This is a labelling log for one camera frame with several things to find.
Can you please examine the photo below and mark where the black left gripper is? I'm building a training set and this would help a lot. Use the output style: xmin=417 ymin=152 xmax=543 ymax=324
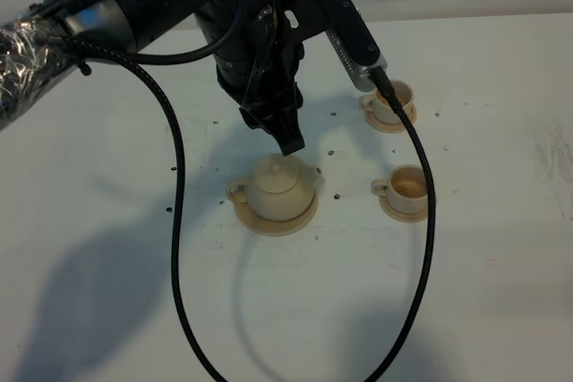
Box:
xmin=214 ymin=0 xmax=305 ymax=156

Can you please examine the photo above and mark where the beige ceramic teapot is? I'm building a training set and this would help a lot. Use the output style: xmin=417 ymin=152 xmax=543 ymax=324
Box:
xmin=226 ymin=153 xmax=322 ymax=222

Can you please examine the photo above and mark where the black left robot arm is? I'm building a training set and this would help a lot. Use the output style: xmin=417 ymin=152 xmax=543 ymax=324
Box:
xmin=1 ymin=0 xmax=304 ymax=155

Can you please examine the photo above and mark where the large beige teapot saucer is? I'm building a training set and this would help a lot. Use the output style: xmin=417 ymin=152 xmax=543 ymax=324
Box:
xmin=234 ymin=193 xmax=319 ymax=237

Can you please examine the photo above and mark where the far beige cup saucer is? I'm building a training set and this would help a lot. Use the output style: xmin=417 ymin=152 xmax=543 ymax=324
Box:
xmin=363 ymin=106 xmax=406 ymax=133

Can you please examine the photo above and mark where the beige cup saucer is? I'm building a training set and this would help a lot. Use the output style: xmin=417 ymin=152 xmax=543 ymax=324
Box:
xmin=379 ymin=188 xmax=429 ymax=223
xmin=363 ymin=106 xmax=406 ymax=133

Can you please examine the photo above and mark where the far beige teacup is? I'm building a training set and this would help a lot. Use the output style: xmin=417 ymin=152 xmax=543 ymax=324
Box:
xmin=359 ymin=80 xmax=416 ymax=123

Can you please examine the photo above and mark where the beige teacup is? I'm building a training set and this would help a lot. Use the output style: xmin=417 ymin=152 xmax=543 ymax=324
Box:
xmin=371 ymin=165 xmax=428 ymax=198
xmin=359 ymin=80 xmax=416 ymax=123

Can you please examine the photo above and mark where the near beige teacup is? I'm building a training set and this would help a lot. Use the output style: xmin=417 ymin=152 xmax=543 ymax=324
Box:
xmin=371 ymin=165 xmax=428 ymax=198

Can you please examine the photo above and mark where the near beige cup saucer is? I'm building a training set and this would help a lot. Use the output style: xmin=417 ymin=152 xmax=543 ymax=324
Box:
xmin=379 ymin=188 xmax=429 ymax=223

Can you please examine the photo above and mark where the black braided left camera cable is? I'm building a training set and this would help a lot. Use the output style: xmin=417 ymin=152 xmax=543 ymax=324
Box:
xmin=57 ymin=0 xmax=438 ymax=382

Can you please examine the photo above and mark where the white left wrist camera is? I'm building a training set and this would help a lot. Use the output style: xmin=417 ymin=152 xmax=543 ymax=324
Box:
xmin=275 ymin=0 xmax=388 ymax=93

